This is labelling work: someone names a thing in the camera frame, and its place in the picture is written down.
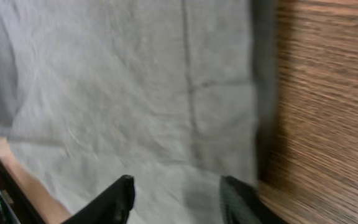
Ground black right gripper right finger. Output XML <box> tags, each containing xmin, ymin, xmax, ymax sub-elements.
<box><xmin>219</xmin><ymin>176</ymin><xmax>288</xmax><ymax>224</ymax></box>

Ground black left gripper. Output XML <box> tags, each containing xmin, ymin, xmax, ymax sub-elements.
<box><xmin>0</xmin><ymin>160</ymin><xmax>45</xmax><ymax>224</ymax></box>

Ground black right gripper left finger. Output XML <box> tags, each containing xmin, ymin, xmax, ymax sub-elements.
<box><xmin>63</xmin><ymin>175</ymin><xmax>135</xmax><ymax>224</ymax></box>

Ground grey shorts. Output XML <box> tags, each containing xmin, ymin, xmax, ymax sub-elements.
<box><xmin>0</xmin><ymin>0</ymin><xmax>276</xmax><ymax>223</ymax></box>

